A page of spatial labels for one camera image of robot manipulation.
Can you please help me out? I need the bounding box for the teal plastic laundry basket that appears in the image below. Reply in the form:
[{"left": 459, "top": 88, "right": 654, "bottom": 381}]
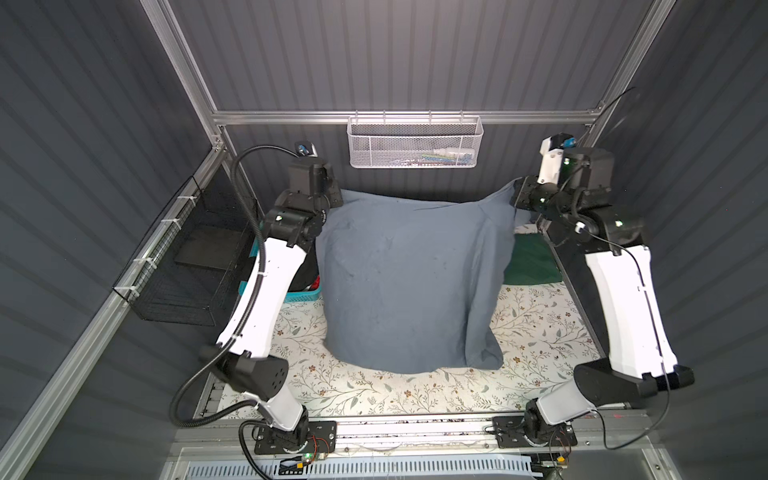
[{"left": 238, "top": 240, "right": 322, "bottom": 303}]

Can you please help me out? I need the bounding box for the grey-blue t-shirt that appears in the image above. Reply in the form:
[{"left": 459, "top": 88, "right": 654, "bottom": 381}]
[{"left": 316, "top": 185, "right": 529, "bottom": 374}]

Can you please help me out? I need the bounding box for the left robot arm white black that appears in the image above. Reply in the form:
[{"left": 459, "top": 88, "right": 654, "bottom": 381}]
[{"left": 212, "top": 155, "right": 343, "bottom": 451}]

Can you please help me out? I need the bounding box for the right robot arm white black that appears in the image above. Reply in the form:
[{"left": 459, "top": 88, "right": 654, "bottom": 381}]
[{"left": 511, "top": 136, "right": 695, "bottom": 446}]

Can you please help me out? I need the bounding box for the folded dark green t-shirt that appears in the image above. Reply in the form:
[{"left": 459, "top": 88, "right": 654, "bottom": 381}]
[{"left": 503, "top": 234, "right": 563, "bottom": 286}]

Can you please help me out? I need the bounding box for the floral table cloth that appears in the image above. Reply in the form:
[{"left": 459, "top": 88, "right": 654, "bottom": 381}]
[{"left": 215, "top": 223, "right": 625, "bottom": 419}]

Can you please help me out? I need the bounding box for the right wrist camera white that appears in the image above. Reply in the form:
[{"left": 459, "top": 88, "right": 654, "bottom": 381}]
[{"left": 537, "top": 133, "right": 576, "bottom": 184}]

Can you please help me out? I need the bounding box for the black corrugated cable hose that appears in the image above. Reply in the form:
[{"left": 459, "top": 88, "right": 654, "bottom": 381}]
[{"left": 167, "top": 143, "right": 301, "bottom": 480}]

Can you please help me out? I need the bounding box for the white wire wall basket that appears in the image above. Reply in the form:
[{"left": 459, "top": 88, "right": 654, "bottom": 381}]
[{"left": 346, "top": 115, "right": 484, "bottom": 169}]

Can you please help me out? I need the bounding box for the white bottle in wire basket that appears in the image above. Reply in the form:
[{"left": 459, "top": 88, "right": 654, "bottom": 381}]
[{"left": 433, "top": 148, "right": 476, "bottom": 162}]

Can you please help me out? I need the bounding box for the black wire side basket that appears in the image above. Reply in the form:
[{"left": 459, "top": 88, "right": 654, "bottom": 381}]
[{"left": 113, "top": 171, "right": 254, "bottom": 327}]

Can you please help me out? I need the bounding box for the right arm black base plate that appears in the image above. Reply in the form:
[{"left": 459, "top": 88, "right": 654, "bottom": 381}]
[{"left": 488, "top": 415, "right": 578, "bottom": 449}]

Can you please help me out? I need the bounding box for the aluminium front rail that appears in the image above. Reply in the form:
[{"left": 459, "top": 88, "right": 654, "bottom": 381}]
[{"left": 168, "top": 409, "right": 651, "bottom": 460}]

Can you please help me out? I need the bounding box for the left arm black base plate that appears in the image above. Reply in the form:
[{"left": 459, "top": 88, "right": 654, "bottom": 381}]
[{"left": 252, "top": 421, "right": 338, "bottom": 455}]

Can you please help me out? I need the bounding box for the white slotted cable duct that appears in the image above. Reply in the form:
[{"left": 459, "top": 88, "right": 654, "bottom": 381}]
[{"left": 182, "top": 454, "right": 535, "bottom": 480}]

